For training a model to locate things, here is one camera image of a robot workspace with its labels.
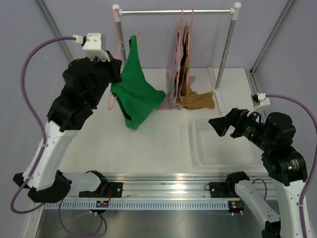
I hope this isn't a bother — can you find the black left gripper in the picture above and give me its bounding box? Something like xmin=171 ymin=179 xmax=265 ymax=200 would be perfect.
xmin=88 ymin=50 xmax=123 ymax=106

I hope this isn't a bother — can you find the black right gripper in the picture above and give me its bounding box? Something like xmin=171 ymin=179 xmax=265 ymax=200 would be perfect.
xmin=209 ymin=106 xmax=273 ymax=150

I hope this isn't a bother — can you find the green tank top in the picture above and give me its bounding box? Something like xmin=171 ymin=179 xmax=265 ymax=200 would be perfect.
xmin=110 ymin=35 xmax=165 ymax=130

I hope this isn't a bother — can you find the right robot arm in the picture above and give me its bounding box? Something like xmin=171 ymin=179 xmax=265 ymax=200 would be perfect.
xmin=209 ymin=108 xmax=312 ymax=238

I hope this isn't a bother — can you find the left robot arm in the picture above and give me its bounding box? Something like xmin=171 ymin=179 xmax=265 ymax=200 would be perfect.
xmin=13 ymin=57 xmax=122 ymax=203

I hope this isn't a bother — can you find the brown tank top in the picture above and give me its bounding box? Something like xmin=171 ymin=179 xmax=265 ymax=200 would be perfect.
xmin=176 ymin=23 xmax=215 ymax=111

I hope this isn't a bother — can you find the pink tank top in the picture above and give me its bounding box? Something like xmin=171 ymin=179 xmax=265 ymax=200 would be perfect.
xmin=158 ymin=28 xmax=197 ymax=110

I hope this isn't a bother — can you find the pink hanger with brown top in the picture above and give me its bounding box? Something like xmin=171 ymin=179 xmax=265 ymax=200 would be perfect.
xmin=182 ymin=8 xmax=194 ymax=84

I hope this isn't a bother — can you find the white plastic basket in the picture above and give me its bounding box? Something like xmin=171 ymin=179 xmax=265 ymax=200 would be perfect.
xmin=190 ymin=117 xmax=262 ymax=168

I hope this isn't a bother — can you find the white clothes rack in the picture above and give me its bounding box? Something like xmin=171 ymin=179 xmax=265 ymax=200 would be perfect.
xmin=111 ymin=2 xmax=242 ymax=117

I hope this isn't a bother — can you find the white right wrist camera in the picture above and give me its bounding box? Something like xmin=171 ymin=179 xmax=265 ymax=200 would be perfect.
xmin=247 ymin=93 xmax=270 ymax=116

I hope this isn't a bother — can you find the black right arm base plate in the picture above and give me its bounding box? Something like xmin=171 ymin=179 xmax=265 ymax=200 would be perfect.
xmin=209 ymin=182 xmax=239 ymax=198

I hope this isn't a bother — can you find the aluminium mounting rail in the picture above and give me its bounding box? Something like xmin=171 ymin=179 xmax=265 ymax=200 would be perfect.
xmin=33 ymin=173 xmax=275 ymax=199

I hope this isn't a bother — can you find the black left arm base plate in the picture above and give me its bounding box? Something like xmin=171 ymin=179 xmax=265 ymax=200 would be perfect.
xmin=79 ymin=181 xmax=123 ymax=198

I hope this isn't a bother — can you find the white slotted cable duct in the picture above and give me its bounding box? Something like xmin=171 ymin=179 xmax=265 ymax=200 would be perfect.
xmin=45 ymin=199 xmax=229 ymax=210

